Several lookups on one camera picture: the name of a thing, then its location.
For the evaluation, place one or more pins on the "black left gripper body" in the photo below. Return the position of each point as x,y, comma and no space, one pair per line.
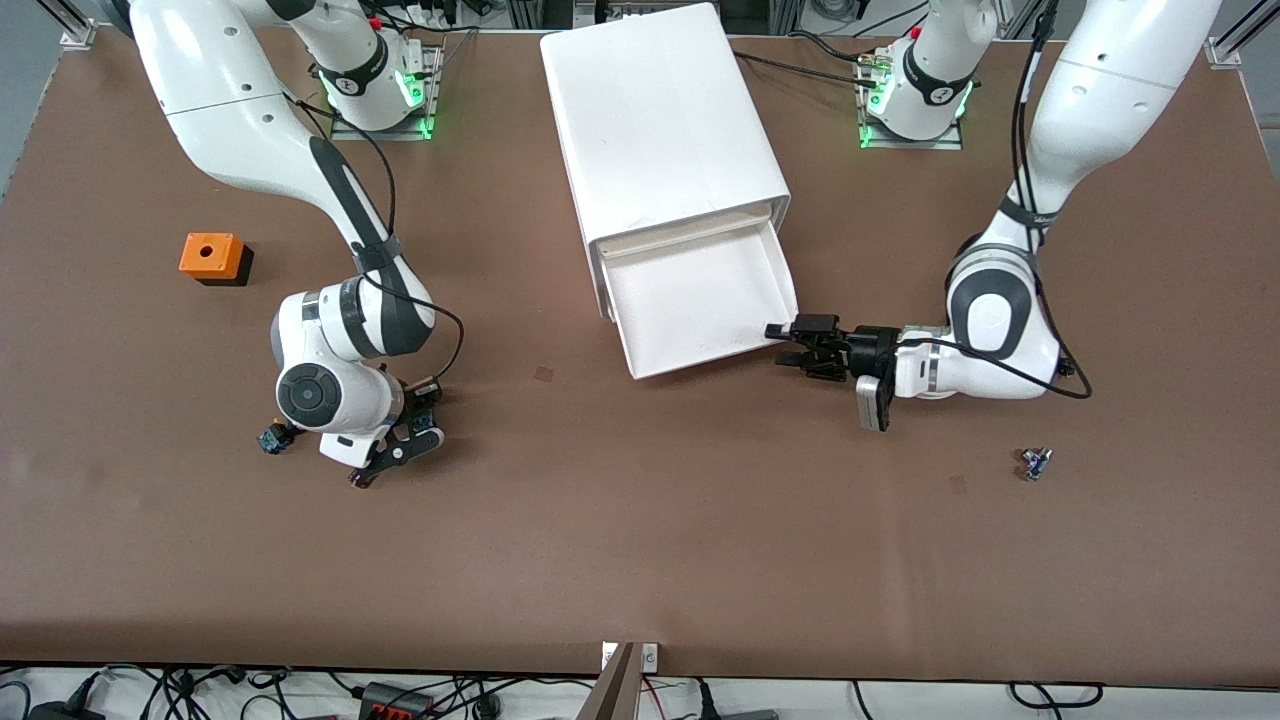
872,350

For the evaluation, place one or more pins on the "white plastic drawer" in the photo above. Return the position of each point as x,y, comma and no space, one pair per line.
700,300

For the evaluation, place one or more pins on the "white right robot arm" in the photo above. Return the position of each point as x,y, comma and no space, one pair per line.
230,100

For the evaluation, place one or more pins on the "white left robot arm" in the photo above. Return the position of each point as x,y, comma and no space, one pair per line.
1100,80

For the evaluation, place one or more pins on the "green mushroom push button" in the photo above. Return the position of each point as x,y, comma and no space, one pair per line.
272,440

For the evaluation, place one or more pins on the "white plastic drawer cabinet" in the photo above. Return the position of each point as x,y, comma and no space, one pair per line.
660,120

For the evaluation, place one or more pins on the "small chrome valve fitting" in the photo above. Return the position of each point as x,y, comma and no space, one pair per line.
1035,464

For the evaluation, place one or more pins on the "black orange power adapter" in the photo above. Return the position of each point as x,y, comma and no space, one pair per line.
395,702

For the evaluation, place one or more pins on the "brown table cover mat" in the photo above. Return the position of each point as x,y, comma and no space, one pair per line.
640,550

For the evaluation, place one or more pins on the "black power plug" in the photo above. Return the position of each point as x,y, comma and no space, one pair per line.
735,714

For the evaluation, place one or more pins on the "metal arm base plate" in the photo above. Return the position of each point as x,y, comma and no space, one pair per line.
950,143
345,130

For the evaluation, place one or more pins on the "orange push button enclosure box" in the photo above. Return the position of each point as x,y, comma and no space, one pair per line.
225,258

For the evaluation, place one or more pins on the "white mounting bracket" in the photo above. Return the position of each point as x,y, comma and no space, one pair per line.
608,655
650,656

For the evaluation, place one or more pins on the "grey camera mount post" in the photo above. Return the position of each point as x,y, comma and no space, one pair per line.
612,695

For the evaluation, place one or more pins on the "metal table corner bracket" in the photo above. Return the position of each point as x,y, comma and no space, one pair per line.
1228,52
78,35

